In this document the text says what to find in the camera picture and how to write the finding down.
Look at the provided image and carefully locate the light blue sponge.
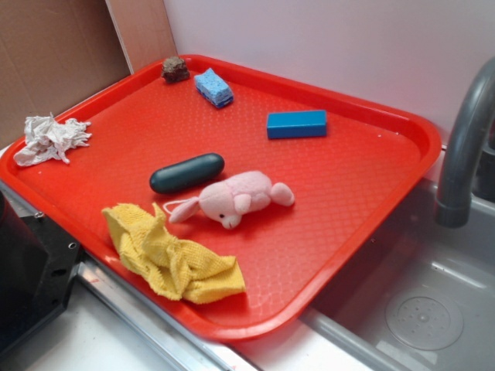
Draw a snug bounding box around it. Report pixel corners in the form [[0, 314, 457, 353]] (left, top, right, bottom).
[[194, 68, 234, 108]]

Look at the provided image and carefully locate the blue rectangular block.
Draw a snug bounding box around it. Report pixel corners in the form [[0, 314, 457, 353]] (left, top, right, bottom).
[[266, 110, 327, 139]]

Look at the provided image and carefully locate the pink plush toy animal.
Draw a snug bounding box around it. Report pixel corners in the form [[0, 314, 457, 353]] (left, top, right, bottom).
[[163, 171, 295, 230]]

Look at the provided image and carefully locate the red plastic tray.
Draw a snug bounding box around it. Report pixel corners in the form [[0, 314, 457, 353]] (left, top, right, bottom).
[[1, 55, 442, 342]]

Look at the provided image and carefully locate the yellow cloth rag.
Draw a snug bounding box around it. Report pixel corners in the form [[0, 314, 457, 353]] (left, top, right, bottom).
[[102, 203, 246, 305]]

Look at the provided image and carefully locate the brown cardboard panel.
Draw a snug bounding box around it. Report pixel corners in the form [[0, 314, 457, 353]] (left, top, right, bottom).
[[1, 1, 129, 147]]

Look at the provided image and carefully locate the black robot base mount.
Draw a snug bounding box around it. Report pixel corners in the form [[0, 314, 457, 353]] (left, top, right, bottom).
[[1, 195, 81, 356]]

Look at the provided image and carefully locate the crumpled white paper towel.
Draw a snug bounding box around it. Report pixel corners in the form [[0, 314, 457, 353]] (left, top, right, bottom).
[[13, 115, 92, 167]]

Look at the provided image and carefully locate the dark teal oval case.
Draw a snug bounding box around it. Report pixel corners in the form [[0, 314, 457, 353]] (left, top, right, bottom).
[[149, 153, 225, 194]]

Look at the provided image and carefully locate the grey curved faucet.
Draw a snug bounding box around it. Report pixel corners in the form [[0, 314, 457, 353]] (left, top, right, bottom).
[[434, 59, 494, 228]]

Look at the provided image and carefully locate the grey plastic sink basin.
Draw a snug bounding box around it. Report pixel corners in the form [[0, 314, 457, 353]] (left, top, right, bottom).
[[302, 180, 494, 370]]

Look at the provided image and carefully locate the brown crumpled lump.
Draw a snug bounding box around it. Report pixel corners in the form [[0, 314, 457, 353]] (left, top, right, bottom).
[[161, 56, 190, 83]]

